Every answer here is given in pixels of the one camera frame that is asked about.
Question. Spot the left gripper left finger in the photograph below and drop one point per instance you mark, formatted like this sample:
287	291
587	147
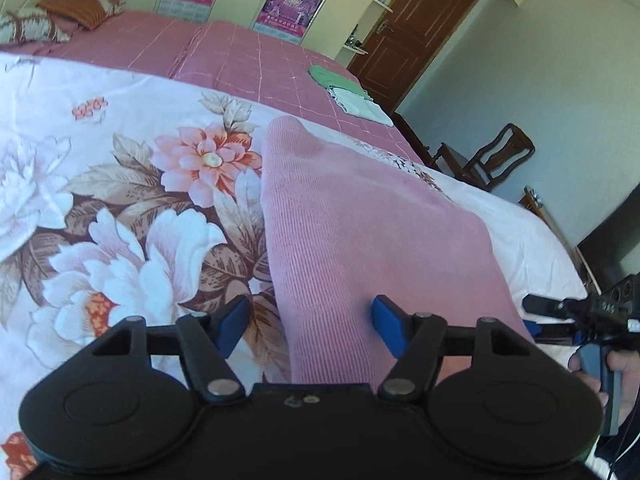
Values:
206	342

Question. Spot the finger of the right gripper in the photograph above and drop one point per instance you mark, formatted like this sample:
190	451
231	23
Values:
556	333
543	306

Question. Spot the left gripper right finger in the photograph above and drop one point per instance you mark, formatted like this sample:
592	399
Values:
414	341

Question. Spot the pink knit sweater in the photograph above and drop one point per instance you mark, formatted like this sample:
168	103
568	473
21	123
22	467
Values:
342	229

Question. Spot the person right hand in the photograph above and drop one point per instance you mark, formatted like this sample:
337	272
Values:
626	362

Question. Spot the black television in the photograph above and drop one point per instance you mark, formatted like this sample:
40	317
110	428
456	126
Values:
611	250

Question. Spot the dark wooden chair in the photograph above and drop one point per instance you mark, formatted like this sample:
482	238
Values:
493	163

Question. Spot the white floral quilt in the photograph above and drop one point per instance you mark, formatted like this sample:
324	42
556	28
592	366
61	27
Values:
125	194

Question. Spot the white folded cloth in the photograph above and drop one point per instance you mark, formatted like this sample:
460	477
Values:
359	106

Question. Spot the green folded cloth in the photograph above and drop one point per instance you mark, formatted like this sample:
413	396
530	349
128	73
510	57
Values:
330	80

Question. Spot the pink checked bedspread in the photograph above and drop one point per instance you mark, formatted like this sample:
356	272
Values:
225	57

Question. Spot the brown wooden door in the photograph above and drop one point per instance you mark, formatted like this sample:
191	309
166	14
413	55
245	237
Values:
402	43

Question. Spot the lower right purple poster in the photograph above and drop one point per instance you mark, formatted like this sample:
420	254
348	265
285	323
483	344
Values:
286	20

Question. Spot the orange brown pillow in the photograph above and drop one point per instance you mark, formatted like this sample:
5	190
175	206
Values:
89	14

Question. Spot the white brown patterned pillow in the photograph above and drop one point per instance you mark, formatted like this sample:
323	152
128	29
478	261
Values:
29	24

